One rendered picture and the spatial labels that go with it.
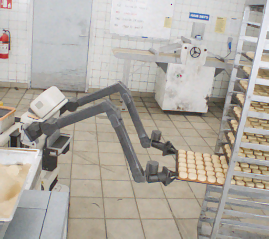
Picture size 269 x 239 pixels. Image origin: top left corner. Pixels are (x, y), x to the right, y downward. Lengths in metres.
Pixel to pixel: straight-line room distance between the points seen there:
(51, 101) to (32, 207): 1.15
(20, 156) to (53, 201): 0.15
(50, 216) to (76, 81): 5.20
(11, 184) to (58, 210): 0.15
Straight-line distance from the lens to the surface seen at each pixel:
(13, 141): 2.22
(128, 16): 5.81
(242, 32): 2.11
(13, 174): 0.83
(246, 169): 1.96
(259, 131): 1.83
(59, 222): 0.84
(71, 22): 5.81
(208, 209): 2.53
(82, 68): 5.93
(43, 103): 1.98
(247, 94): 1.71
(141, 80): 6.04
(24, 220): 0.86
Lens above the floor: 1.71
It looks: 18 degrees down
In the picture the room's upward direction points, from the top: 7 degrees clockwise
